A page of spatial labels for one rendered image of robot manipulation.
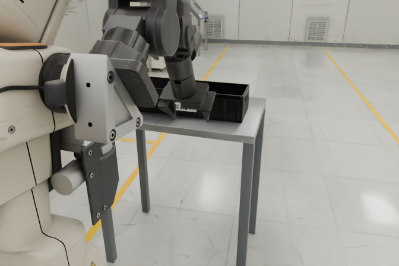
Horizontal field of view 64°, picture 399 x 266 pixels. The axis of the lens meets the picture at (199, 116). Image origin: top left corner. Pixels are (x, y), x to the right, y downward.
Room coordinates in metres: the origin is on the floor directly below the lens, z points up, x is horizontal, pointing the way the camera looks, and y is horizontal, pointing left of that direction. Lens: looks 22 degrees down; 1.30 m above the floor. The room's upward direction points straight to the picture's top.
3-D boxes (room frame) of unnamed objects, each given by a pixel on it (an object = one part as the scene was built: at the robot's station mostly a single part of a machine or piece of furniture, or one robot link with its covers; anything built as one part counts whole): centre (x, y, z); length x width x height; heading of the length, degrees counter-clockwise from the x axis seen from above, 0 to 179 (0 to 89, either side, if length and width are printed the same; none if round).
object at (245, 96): (1.33, 0.08, 0.86); 0.57 x 0.17 x 0.11; 74
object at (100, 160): (0.56, 0.31, 0.99); 0.28 x 0.16 x 0.22; 74
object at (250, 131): (1.36, 0.07, 0.40); 0.70 x 0.45 x 0.80; 74
